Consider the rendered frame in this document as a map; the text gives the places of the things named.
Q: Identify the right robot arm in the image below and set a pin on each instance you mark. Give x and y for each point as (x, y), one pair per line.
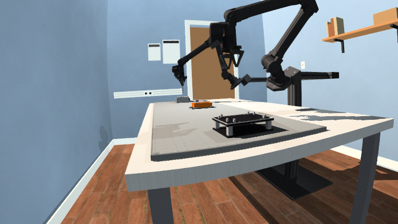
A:
(181, 62)

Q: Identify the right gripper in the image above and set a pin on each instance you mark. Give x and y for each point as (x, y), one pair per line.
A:
(182, 79)

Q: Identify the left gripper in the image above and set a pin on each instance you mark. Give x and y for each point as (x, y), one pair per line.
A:
(229, 49)

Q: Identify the orange tube rack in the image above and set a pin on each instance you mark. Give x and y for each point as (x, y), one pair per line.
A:
(202, 104)

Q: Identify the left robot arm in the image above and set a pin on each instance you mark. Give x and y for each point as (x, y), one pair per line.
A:
(271, 63)

